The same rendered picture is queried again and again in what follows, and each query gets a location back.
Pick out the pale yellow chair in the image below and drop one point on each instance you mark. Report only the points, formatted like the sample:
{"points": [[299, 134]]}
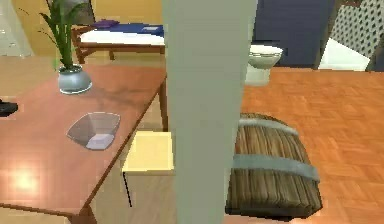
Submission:
{"points": [[150, 153]]}

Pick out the green houseplant in grey pot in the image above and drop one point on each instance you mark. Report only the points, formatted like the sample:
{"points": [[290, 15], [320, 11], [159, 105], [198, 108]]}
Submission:
{"points": [[68, 53]]}

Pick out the white toilet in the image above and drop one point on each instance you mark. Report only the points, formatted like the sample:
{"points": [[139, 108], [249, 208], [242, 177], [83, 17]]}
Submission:
{"points": [[261, 63]]}

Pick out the wooden barrel with grey bands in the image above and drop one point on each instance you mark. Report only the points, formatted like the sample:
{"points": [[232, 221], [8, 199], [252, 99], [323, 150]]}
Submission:
{"points": [[270, 173]]}

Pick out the grey square bowl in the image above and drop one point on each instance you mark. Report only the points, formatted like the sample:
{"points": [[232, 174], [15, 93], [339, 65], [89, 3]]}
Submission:
{"points": [[95, 130]]}

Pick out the bed with blue blanket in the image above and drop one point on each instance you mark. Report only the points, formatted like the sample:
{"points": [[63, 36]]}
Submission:
{"points": [[123, 37]]}

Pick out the purple pillow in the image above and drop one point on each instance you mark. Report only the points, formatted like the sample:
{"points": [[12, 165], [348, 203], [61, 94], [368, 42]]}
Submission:
{"points": [[105, 23]]}

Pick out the dark blue door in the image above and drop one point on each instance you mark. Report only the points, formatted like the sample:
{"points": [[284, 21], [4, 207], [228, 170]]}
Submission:
{"points": [[290, 30]]}

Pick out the brown wooden table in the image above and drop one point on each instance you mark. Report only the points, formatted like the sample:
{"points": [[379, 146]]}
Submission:
{"points": [[50, 166]]}

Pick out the small black object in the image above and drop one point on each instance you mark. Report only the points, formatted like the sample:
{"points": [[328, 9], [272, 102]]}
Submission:
{"points": [[6, 107]]}

